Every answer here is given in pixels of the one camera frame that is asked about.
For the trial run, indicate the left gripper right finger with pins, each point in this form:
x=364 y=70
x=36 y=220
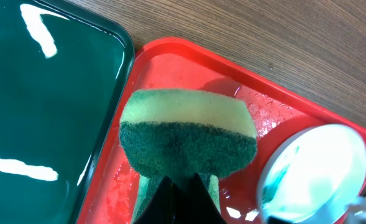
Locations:
x=195 y=206

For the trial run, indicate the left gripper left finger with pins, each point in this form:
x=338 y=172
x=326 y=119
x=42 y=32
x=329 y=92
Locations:
x=160 y=210

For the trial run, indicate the white plate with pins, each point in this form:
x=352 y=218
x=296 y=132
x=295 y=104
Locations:
x=313 y=176

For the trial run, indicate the green yellow sponge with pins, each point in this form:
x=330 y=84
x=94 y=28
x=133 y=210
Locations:
x=178 y=133

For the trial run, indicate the red plastic tray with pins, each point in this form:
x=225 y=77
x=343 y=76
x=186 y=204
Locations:
x=178 y=63

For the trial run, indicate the dark green tray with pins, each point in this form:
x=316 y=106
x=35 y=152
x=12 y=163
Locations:
x=63 y=70

